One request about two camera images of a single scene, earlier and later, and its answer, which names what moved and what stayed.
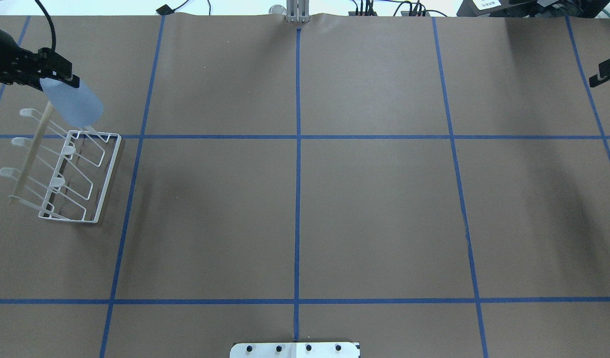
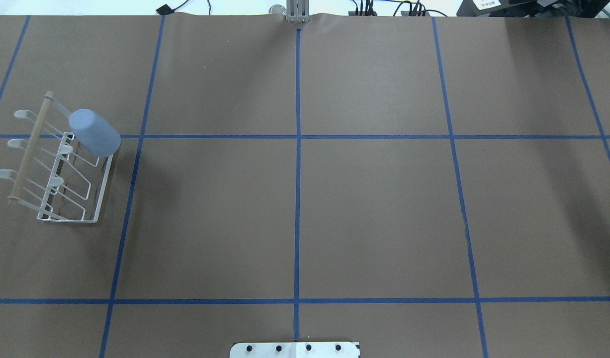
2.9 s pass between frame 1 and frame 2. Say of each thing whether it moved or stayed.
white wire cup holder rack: stayed
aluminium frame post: stayed
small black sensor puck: stayed
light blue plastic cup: moved
